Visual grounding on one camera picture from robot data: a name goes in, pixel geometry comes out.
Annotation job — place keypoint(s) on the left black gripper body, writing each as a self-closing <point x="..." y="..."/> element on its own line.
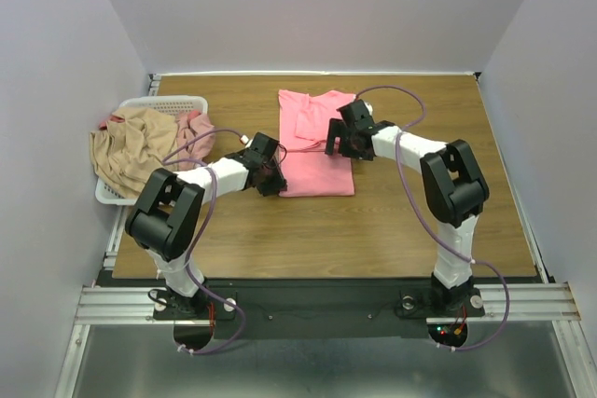
<point x="273" y="180"/>

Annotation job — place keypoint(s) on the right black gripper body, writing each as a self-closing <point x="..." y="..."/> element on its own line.
<point x="343" y="138"/>

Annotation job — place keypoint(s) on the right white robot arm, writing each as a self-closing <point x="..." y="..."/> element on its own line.
<point x="454" y="187"/>

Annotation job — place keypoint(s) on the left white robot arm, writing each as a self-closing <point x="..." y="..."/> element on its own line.
<point x="174" y="209"/>

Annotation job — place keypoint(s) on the dusty pink t shirt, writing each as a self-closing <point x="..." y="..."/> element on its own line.
<point x="192" y="124"/>

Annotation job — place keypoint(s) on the white plastic laundry basket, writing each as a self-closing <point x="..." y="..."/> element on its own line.
<point x="170" y="105"/>

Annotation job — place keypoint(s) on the beige t shirt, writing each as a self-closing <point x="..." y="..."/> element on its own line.
<point x="130" y="145"/>

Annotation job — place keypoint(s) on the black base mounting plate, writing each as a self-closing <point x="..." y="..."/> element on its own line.
<point x="319" y="308"/>

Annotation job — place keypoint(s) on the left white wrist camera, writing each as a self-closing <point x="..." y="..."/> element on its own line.
<point x="249" y="139"/>

